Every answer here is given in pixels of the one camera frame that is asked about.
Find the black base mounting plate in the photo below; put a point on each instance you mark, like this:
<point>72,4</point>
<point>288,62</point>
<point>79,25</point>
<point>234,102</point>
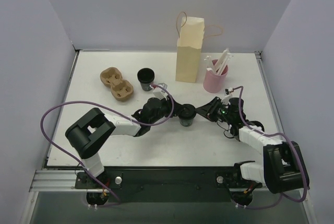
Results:
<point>167,185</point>

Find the stack of black lids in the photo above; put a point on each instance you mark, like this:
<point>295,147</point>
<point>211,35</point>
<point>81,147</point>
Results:
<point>256,123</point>

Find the black coffee cup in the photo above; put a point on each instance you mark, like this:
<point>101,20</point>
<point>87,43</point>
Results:
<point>186,121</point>
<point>146,77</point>

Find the beige paper bag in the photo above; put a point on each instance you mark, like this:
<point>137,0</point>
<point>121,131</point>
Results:
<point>191,34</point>

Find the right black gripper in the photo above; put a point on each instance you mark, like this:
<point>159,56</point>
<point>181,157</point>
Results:
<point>213,107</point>

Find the black cup lid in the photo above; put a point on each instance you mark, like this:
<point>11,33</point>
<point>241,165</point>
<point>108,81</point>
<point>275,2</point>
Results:
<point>188,112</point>

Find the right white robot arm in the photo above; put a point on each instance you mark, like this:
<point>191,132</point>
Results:
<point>282,169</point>

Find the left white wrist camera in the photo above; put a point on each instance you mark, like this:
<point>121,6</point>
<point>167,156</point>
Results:
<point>160,92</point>

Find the pink straw holder cup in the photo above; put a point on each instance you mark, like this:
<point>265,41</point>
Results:
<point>213,83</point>

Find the aluminium frame rail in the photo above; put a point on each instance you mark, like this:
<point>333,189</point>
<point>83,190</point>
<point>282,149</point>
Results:
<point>204,144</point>

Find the brown pulp cup carrier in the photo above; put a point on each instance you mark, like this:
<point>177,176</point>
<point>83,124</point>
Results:
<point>121,89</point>

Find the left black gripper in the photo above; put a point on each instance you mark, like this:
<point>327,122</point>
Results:
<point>169,105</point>

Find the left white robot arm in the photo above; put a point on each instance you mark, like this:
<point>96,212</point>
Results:
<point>88,134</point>

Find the white wrapped straw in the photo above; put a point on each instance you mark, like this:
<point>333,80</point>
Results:
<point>210,65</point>
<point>224,64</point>
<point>219,63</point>

